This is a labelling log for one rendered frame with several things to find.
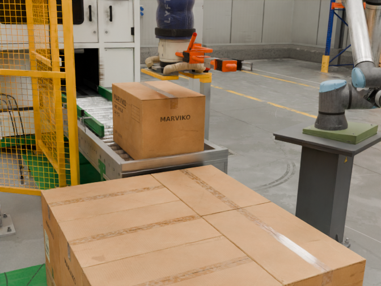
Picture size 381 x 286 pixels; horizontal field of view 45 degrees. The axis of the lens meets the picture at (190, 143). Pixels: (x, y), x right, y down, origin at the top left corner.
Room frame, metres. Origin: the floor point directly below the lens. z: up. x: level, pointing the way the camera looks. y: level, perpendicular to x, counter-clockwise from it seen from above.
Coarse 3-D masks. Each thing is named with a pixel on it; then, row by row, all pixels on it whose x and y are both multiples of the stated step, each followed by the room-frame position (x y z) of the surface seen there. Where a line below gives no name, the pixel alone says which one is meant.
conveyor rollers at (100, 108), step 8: (96, 96) 4.62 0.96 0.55; (80, 104) 4.26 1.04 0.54; (88, 104) 4.29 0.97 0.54; (96, 104) 4.25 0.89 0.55; (104, 104) 4.28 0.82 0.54; (88, 112) 3.93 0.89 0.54; (96, 112) 3.96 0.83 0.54; (104, 112) 3.92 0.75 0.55; (112, 112) 3.94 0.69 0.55; (104, 120) 3.64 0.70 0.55; (112, 120) 3.66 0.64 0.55; (88, 128) 3.39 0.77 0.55; (104, 128) 3.44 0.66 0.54; (112, 128) 3.40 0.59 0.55; (104, 136) 3.17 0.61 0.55; (112, 136) 3.19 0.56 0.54; (112, 144) 3.00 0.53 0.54; (120, 152) 2.84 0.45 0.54; (128, 160) 2.68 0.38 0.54
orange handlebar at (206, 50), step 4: (196, 48) 2.99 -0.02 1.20; (200, 48) 2.94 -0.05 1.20; (204, 48) 2.90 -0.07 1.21; (208, 48) 2.86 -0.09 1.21; (176, 52) 2.59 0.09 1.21; (208, 52) 2.82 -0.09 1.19; (180, 56) 2.54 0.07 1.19; (192, 56) 2.41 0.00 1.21; (196, 56) 2.36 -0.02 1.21; (200, 56) 2.35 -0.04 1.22; (204, 56) 2.34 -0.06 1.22; (208, 56) 2.36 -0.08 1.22; (196, 60) 2.36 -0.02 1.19; (200, 60) 2.32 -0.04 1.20; (212, 60) 2.22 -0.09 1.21; (212, 64) 2.21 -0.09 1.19; (228, 64) 2.09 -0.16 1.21; (232, 64) 2.10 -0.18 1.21; (228, 68) 2.09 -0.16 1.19; (232, 68) 2.09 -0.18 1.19
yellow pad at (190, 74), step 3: (192, 69) 2.65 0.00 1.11; (180, 72) 2.71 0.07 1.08; (189, 72) 2.64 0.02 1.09; (192, 72) 2.64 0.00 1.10; (195, 72) 2.64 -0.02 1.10; (186, 75) 2.64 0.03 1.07; (189, 75) 2.60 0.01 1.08; (192, 75) 2.57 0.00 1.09; (195, 75) 2.56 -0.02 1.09; (198, 75) 2.56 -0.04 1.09; (201, 75) 2.57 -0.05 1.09; (204, 75) 2.58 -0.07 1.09; (207, 75) 2.59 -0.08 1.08; (195, 78) 2.56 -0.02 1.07; (198, 78) 2.57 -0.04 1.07
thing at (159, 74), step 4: (144, 72) 2.72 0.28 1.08; (148, 72) 2.66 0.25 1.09; (152, 72) 2.63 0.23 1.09; (156, 72) 2.60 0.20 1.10; (160, 72) 2.60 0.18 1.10; (156, 76) 2.54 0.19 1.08; (160, 76) 2.49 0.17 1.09; (164, 76) 2.49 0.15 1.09; (168, 76) 2.49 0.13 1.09; (172, 76) 2.50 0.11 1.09; (176, 76) 2.51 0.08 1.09
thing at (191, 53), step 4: (184, 52) 2.44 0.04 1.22; (188, 52) 2.48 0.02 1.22; (192, 52) 2.41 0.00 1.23; (196, 52) 2.42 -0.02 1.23; (200, 52) 2.43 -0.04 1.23; (204, 52) 2.45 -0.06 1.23; (184, 56) 2.46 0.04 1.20; (188, 56) 2.42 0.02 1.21; (184, 60) 2.44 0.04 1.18; (188, 60) 2.41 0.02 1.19; (192, 60) 2.41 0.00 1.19
